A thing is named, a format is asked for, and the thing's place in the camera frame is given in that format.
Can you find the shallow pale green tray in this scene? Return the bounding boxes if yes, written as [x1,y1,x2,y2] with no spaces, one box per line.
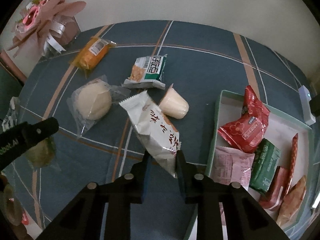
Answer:
[181,90,319,239]

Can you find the brown pastry in clear wrap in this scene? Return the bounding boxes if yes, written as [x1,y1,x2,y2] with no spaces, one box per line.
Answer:
[276,175,306,226]

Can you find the dark red flat packet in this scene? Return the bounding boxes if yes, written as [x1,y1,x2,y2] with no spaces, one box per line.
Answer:
[259,166,289,211]

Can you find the red flower print snack bag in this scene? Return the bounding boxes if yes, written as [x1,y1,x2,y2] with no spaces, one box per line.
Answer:
[217,113,268,153]

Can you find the blue plaid tablecloth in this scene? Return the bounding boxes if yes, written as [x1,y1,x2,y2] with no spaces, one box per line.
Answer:
[4,21,306,239]

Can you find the clear wrapped dark snack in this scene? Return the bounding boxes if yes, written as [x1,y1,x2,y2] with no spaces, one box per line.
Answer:
[25,136,61,172]

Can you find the green white cracker packet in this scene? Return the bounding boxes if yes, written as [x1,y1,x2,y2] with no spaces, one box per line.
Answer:
[122,54,167,90]

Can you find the pink paper flower bouquet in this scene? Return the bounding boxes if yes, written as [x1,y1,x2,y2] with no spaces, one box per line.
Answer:
[7,0,86,59]

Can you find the cream pudding cup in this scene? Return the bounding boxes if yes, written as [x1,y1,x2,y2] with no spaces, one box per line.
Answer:
[158,84,189,119]

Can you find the tall red snack bag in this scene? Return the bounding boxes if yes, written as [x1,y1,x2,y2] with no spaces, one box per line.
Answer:
[241,85,270,128]

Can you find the red patterned wafer bar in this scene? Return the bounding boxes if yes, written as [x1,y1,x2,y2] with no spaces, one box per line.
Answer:
[285,133,298,194]

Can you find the white power strip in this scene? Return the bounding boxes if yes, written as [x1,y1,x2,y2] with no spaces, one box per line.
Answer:
[298,86,316,126]

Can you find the pink snack packet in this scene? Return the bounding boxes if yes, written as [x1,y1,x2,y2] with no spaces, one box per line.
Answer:
[210,146,255,190]

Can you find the round bun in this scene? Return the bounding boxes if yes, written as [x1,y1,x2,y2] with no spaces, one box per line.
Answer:
[67,75,131,139]

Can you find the white snack bag red letters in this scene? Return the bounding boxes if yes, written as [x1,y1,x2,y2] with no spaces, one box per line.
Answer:
[119,90,181,178]

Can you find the orange cake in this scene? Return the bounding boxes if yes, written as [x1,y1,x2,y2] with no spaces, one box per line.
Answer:
[71,37,117,70]

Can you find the green snack packet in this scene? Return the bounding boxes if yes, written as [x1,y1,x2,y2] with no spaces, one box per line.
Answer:
[249,138,281,194]

